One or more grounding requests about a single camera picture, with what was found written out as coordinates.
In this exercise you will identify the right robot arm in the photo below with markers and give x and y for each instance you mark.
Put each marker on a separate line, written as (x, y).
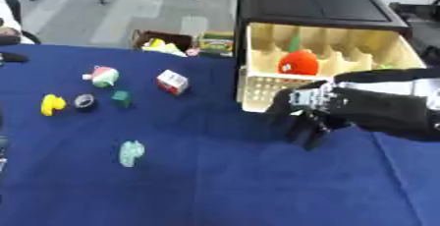
(384, 105)

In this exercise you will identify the black chair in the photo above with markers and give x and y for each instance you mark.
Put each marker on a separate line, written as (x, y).
(12, 23)

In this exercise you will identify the black cabinet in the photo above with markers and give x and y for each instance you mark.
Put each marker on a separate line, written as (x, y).
(315, 4)

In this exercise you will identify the red carrot soft toy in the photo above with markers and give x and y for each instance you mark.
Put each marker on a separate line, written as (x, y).
(298, 62)

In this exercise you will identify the green printed box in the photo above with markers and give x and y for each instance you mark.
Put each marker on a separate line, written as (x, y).
(216, 44)

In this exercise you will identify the dark green block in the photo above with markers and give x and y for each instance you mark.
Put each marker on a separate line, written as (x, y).
(121, 99)

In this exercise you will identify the yellow toy duck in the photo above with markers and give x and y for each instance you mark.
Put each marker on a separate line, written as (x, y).
(51, 104)

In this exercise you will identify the green and red round toy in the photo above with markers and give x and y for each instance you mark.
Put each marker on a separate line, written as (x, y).
(103, 76)

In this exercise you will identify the pale compartment drawer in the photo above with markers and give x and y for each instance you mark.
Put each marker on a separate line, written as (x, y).
(338, 49)

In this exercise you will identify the pale green soft toy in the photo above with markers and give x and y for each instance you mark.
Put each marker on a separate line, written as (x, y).
(131, 153)

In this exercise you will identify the brown cardboard box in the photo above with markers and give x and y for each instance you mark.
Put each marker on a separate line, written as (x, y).
(163, 41)

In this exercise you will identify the red and white small box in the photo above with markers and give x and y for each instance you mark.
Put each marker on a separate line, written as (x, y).
(172, 82)

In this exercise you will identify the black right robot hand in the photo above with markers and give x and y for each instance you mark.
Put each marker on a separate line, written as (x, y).
(298, 118)

